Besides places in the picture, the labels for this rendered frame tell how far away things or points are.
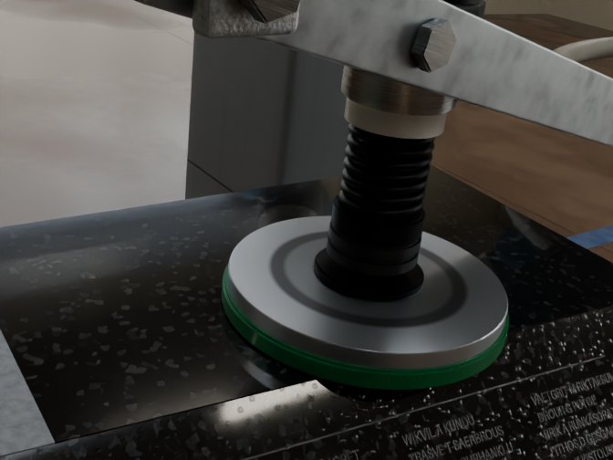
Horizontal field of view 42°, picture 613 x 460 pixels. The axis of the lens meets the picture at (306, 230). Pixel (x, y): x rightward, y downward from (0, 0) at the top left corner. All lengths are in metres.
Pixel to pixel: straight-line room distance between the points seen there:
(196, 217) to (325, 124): 0.93
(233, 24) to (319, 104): 1.28
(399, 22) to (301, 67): 1.12
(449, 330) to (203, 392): 0.17
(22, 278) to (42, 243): 0.06
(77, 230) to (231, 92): 1.08
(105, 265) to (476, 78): 0.32
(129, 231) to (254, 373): 0.22
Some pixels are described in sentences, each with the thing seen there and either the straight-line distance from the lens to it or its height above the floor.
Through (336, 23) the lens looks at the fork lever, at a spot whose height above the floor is 1.04.
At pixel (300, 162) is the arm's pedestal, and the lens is 1.63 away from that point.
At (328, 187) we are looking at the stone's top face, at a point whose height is 0.80.
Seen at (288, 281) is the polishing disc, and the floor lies 0.83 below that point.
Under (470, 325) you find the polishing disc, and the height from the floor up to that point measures 0.83.
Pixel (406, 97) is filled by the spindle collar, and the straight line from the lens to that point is 0.51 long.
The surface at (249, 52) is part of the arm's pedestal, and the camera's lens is 1.67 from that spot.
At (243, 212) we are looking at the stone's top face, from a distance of 0.75.
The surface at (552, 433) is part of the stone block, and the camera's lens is 0.63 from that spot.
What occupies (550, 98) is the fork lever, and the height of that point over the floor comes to 0.98.
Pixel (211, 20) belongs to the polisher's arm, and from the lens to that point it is 0.33.
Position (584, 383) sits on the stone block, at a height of 0.77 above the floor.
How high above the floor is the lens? 1.11
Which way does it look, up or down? 25 degrees down
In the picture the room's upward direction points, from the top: 7 degrees clockwise
